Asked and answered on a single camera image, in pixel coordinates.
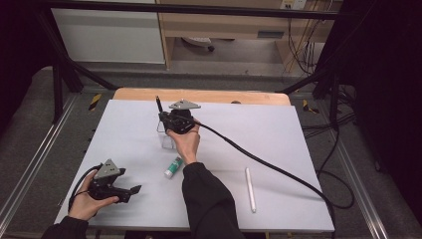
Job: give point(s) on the black pen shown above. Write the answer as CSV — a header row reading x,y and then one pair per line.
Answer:
x,y
159,103

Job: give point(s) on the dark curtain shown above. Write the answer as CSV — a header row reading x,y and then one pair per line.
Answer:
x,y
391,99
20,49

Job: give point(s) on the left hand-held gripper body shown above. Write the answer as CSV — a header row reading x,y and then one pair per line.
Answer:
x,y
106,171

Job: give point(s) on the green and white glue stick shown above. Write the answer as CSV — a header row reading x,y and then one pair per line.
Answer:
x,y
173,168

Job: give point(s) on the light wooden desk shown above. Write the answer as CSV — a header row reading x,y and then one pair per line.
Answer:
x,y
225,28

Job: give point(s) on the clear plastic pen organizer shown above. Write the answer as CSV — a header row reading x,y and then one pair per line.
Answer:
x,y
167,141

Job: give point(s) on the black metal frame crossbar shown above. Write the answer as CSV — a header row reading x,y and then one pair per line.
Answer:
x,y
199,10

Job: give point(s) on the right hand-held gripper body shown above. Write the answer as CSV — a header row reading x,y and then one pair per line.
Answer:
x,y
180,121

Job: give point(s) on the office chair base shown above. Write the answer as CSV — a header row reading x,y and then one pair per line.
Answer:
x,y
199,41

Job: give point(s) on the aluminium rail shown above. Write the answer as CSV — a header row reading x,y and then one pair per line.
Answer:
x,y
361,192
33,166

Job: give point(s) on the yellow and black tape strip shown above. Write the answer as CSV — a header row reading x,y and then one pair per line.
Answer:
x,y
95,102
310,108

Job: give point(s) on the black metal frame stand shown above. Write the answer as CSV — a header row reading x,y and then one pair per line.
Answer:
x,y
333,96
58,89

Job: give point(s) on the white wall socket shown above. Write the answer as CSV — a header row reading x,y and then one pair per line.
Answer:
x,y
293,4

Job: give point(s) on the person's left hand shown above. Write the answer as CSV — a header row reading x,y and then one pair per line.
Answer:
x,y
83,205

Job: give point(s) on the white pen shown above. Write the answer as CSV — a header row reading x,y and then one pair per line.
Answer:
x,y
250,189

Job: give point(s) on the person's right hand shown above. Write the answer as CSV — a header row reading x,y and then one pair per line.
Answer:
x,y
187,144

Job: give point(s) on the white cabinet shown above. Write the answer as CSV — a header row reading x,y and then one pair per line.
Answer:
x,y
109,36

